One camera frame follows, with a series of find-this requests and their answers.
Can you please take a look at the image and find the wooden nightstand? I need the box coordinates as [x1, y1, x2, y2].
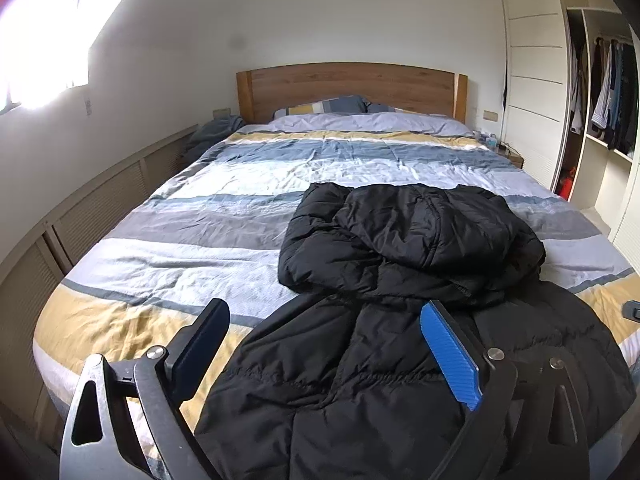
[495, 142, 525, 170]

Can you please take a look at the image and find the black puffer coat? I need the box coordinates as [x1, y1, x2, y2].
[192, 182, 638, 480]

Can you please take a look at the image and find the white wardrobe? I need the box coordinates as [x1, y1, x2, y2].
[497, 0, 640, 271]

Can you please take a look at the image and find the bed with striped duvet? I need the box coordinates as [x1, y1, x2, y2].
[32, 112, 640, 461]

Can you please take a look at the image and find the bright window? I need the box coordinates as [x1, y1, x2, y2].
[0, 0, 93, 116]

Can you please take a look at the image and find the wooden headboard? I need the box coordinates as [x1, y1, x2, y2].
[236, 62, 468, 126]

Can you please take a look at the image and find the beige slatted wall cabinet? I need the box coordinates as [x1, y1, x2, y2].
[0, 122, 201, 441]

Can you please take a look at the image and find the blue-grey cloth pile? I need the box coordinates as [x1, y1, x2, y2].
[182, 115, 246, 163]

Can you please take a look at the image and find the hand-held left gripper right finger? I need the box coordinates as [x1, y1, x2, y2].
[420, 300, 591, 480]

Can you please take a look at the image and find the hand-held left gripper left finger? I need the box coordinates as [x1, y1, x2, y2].
[59, 297, 232, 480]

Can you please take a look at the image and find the striped pillow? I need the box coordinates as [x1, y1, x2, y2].
[272, 95, 368, 120]

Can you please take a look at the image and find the row of hanging clothes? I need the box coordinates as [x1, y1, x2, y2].
[570, 35, 640, 161]

